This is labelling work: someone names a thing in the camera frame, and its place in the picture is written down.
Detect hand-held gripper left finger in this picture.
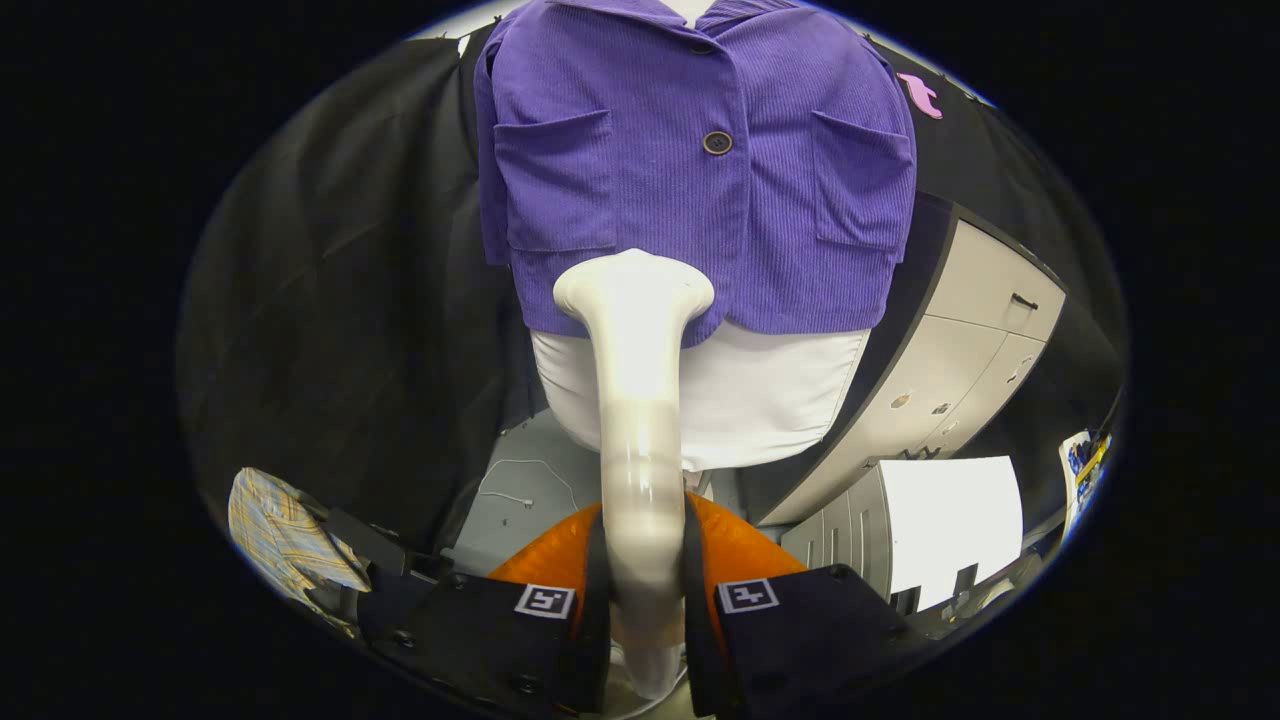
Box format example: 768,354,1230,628
357,503,613,720

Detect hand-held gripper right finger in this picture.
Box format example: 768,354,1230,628
683,493,936,720

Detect purple corduroy jacket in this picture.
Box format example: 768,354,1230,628
473,0,918,348

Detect white garment form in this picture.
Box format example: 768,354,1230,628
530,0,873,474

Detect white paper sheet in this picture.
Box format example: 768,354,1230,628
878,456,1024,611

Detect yellow plaid cloth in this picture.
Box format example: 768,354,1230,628
228,467,373,636

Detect grey cabinet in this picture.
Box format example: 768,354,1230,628
740,195,1068,526

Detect white side table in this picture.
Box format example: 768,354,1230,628
1058,430,1113,531

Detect black backdrop cloth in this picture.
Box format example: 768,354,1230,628
180,25,1126,556

